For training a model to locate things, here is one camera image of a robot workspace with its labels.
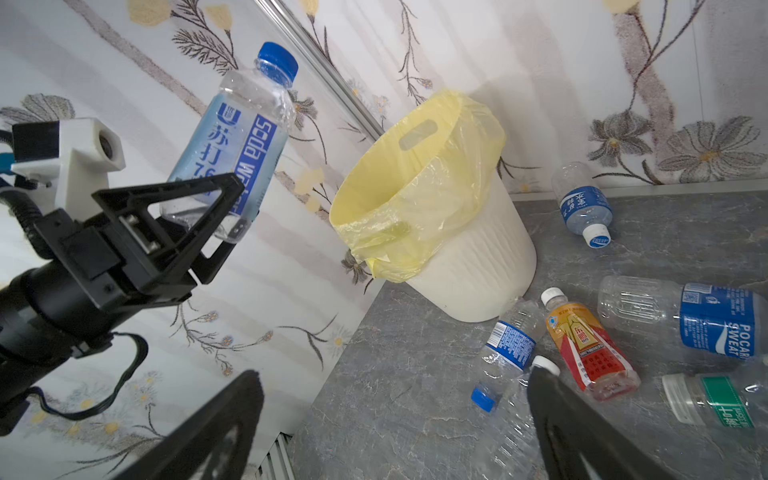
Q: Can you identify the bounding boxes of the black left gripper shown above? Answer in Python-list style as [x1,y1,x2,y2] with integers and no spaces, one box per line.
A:
[1,173,244,432]

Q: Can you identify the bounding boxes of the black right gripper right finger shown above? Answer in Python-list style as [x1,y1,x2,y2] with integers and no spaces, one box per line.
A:
[527,367,673,480]

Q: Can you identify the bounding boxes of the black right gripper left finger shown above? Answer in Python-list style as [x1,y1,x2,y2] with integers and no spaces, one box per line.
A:
[116,370,265,479]

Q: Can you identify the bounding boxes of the clear bottle blue cap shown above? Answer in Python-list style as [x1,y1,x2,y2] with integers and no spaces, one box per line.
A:
[168,42,299,243]

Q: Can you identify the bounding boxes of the white bin with yellow liner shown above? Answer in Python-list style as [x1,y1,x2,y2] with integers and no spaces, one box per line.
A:
[329,90,537,323]

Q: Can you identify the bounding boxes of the clear crushed bottle white cap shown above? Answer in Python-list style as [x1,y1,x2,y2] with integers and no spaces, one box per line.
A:
[474,355,560,479]

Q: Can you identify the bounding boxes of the red orange tea bottle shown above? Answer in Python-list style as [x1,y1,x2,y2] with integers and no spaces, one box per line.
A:
[541,287,641,401]

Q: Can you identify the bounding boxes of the blue label bottle centre left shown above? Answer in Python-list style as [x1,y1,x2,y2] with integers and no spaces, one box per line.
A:
[471,299,545,413]

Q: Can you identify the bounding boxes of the green label clear bottle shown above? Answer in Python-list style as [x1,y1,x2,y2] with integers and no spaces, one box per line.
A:
[661,357,767,433]

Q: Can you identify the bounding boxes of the clear bottle blue label top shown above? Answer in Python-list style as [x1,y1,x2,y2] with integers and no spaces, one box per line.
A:
[597,276,767,360]

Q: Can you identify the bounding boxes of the blue label bottle by wall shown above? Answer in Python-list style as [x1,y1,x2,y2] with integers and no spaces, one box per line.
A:
[551,162,613,249]

